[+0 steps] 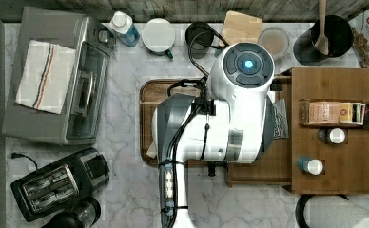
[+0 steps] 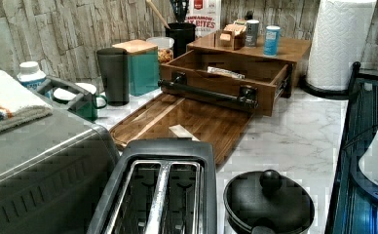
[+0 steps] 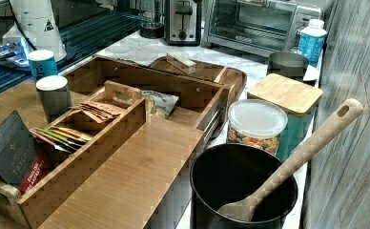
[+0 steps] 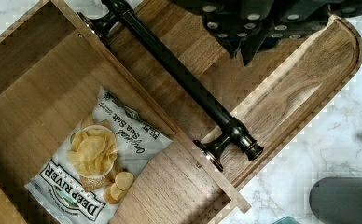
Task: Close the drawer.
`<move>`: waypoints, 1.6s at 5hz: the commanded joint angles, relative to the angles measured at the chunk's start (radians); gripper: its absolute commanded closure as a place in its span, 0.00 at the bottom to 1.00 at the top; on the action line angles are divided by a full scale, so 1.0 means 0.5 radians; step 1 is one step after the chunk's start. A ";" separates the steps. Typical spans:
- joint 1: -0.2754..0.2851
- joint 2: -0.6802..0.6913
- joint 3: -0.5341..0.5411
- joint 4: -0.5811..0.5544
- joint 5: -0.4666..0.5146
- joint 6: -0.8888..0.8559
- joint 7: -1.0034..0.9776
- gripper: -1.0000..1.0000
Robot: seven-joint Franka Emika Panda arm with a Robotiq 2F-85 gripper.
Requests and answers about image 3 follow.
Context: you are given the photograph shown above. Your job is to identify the bamboo drawer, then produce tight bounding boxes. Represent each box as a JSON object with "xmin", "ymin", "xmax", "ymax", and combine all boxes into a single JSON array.
[{"xmin": 63, "ymin": 55, "xmax": 219, "ymax": 130}]

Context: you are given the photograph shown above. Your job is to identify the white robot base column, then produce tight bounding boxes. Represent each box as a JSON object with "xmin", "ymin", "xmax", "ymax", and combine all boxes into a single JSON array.
[{"xmin": 3, "ymin": 0, "xmax": 67, "ymax": 62}]

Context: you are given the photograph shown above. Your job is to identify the white snack packet in drawer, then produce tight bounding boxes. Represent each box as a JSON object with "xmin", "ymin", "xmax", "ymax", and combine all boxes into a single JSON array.
[{"xmin": 141, "ymin": 91, "xmax": 179, "ymax": 119}]

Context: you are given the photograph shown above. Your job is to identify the dark wooden serving tray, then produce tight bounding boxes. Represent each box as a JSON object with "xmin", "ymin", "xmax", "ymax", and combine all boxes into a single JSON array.
[{"xmin": 150, "ymin": 57, "xmax": 247, "ymax": 139}]

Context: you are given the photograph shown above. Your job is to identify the black utensil crock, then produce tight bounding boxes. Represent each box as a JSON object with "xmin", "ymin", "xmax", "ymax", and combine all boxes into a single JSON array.
[{"xmin": 190, "ymin": 143, "xmax": 298, "ymax": 229}]

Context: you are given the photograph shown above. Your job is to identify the clear jar with snack mix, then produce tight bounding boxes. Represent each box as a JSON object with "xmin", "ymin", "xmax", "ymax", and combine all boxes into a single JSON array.
[{"xmin": 227, "ymin": 99, "xmax": 288, "ymax": 156}]

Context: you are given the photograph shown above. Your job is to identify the brown tea bag packets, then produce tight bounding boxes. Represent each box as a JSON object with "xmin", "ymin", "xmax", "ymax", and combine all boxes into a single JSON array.
[{"xmin": 70, "ymin": 101, "xmax": 126, "ymax": 123}]

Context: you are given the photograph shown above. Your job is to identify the small black round dish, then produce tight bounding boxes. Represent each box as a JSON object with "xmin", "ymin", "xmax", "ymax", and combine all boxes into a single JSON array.
[{"xmin": 139, "ymin": 22, "xmax": 164, "ymax": 39}]

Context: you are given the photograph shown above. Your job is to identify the silver toaster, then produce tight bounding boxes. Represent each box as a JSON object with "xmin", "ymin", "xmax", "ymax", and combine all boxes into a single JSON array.
[{"xmin": 164, "ymin": 0, "xmax": 202, "ymax": 46}]

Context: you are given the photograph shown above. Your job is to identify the wooden spatula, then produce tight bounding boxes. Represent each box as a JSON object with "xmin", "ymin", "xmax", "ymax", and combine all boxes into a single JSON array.
[{"xmin": 217, "ymin": 98, "xmax": 363, "ymax": 221}]

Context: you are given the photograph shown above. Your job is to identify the grey metal cup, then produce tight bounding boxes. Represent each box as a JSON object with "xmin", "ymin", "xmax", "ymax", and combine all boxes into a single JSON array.
[{"xmin": 266, "ymin": 52, "xmax": 309, "ymax": 81}]

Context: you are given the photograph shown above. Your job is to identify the teal canister bamboo lid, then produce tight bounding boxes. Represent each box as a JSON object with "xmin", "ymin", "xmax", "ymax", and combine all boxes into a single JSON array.
[{"xmin": 247, "ymin": 73, "xmax": 322, "ymax": 161}]

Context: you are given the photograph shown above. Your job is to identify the silver toaster oven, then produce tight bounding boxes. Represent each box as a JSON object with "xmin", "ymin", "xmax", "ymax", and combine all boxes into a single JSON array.
[{"xmin": 202, "ymin": 0, "xmax": 326, "ymax": 56}]

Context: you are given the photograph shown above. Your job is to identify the yellow green tea bag packets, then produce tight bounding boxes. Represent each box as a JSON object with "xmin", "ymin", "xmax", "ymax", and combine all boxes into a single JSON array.
[{"xmin": 30, "ymin": 126, "xmax": 93, "ymax": 154}]

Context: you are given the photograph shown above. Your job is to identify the grey can white lid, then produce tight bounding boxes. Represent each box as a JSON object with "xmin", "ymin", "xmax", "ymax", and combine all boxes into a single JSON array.
[{"xmin": 35, "ymin": 75, "xmax": 72, "ymax": 123}]

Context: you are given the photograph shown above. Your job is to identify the white saucer plate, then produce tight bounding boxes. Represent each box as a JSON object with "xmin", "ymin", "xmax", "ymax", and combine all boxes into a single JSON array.
[{"xmin": 303, "ymin": 65, "xmax": 319, "ymax": 82}]

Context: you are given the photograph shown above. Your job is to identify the blue bottle white cap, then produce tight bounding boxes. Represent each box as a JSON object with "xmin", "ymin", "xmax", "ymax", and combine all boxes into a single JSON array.
[{"xmin": 298, "ymin": 19, "xmax": 327, "ymax": 67}]

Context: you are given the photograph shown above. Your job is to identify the blue can white lid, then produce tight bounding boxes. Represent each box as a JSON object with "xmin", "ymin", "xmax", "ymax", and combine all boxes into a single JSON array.
[{"xmin": 28, "ymin": 50, "xmax": 58, "ymax": 81}]

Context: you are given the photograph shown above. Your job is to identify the black Taylors tea box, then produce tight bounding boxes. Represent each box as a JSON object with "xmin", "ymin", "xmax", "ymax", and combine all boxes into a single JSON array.
[{"xmin": 0, "ymin": 111, "xmax": 51, "ymax": 195}]

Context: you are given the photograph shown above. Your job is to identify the bamboo tea caddy with handles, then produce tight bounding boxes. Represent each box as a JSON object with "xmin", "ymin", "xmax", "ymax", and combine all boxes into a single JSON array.
[{"xmin": 0, "ymin": 81, "xmax": 146, "ymax": 229}]

